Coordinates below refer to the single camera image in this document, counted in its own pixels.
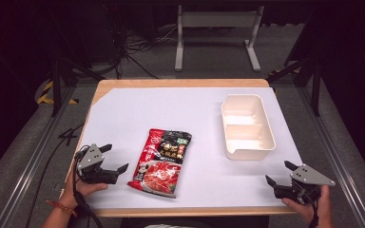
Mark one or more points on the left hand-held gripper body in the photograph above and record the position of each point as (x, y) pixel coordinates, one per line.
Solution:
(90, 158)

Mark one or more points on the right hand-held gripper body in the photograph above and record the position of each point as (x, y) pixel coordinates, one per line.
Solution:
(310, 177)

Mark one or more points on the red and black seasoning packet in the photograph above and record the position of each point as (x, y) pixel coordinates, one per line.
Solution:
(160, 164)

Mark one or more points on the white two-compartment plastic container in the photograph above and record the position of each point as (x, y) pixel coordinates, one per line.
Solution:
(247, 126)

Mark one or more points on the person's right hand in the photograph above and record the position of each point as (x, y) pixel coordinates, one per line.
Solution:
(323, 209)

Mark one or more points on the person's left hand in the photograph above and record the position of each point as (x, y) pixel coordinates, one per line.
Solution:
(76, 192)

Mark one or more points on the yellow and black hazard tape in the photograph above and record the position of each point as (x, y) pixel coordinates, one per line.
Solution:
(44, 95)

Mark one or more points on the black tripod stand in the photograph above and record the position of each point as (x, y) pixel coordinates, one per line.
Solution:
(56, 85)
(315, 85)

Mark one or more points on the white table mat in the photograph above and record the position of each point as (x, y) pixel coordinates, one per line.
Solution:
(187, 107)

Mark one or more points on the aluminium floor rail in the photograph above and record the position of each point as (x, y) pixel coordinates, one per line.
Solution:
(28, 164)
(339, 164)

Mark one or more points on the white metal stand frame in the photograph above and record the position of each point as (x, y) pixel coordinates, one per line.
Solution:
(215, 19)

